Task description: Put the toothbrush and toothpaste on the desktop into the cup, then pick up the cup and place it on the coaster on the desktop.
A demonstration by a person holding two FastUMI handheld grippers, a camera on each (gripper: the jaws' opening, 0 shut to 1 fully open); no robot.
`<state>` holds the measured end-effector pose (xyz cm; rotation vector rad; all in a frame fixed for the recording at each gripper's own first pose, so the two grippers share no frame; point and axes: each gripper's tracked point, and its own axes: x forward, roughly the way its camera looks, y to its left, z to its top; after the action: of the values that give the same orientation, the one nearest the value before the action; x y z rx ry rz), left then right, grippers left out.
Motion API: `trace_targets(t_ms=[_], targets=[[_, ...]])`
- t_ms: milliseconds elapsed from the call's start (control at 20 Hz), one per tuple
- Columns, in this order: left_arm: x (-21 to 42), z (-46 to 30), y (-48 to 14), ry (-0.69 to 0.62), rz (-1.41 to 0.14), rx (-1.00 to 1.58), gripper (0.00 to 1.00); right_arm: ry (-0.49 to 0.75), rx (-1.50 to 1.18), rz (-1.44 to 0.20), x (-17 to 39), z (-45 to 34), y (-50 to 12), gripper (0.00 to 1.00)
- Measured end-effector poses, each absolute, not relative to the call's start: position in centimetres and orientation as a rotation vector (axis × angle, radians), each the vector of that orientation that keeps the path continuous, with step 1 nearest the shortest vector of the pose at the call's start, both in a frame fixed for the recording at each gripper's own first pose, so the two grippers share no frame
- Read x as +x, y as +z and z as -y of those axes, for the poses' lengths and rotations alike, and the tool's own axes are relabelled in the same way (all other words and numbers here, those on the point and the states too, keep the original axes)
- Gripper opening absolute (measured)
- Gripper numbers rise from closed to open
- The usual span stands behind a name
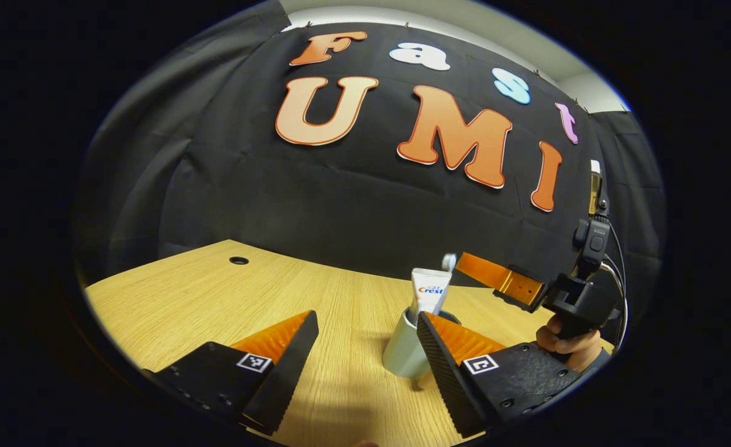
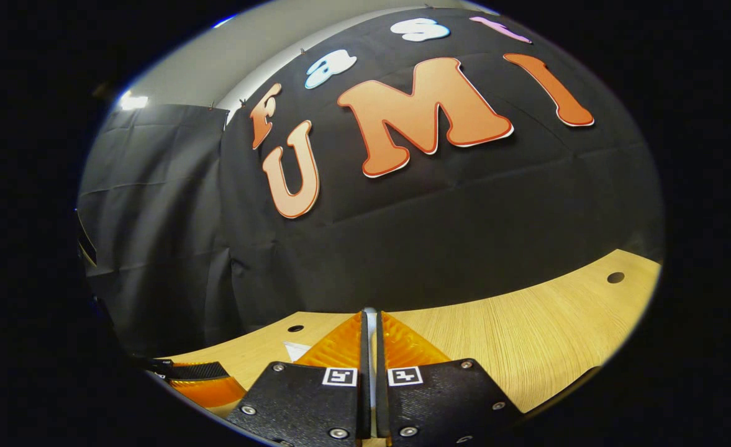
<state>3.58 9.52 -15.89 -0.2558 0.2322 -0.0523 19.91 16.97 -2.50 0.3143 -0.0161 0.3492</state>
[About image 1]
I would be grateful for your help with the white toothbrush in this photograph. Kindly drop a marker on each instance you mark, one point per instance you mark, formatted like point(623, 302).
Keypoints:
point(449, 261)

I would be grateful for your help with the white toothpaste tube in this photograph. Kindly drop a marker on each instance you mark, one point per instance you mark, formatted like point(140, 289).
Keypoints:
point(430, 288)

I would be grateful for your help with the white cup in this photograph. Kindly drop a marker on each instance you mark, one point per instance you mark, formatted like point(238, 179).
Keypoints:
point(405, 354)

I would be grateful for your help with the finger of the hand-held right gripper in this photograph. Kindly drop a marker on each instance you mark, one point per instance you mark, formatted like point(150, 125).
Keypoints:
point(495, 276)

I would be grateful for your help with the wooden desktop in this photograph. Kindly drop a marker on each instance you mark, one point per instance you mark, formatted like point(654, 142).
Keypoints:
point(346, 335)

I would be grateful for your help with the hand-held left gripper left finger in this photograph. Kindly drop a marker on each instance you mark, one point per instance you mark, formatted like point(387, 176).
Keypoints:
point(290, 366)

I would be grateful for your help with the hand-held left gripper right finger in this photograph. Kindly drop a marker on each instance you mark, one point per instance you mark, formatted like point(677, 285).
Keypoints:
point(443, 372)

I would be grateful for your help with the black backdrop cloth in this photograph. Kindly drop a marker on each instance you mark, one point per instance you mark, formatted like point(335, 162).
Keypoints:
point(340, 205)

